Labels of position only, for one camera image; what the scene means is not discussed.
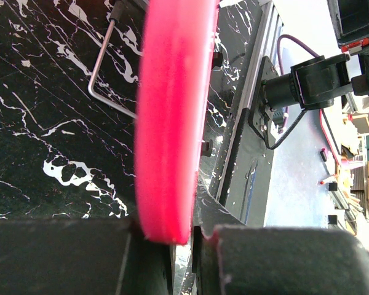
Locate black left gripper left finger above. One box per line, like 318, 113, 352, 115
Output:
0, 218, 173, 294

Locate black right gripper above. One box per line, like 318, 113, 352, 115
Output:
327, 0, 369, 55

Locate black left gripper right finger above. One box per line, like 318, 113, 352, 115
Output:
191, 178, 369, 294

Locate pink framed whiteboard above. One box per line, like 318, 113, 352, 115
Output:
134, 1, 218, 245

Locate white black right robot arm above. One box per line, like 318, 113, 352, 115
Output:
262, 1, 369, 112

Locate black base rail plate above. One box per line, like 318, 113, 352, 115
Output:
216, 1, 282, 227

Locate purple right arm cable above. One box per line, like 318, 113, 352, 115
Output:
277, 34, 321, 76

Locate whiteboard metal stand wire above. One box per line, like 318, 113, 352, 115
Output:
87, 0, 139, 119

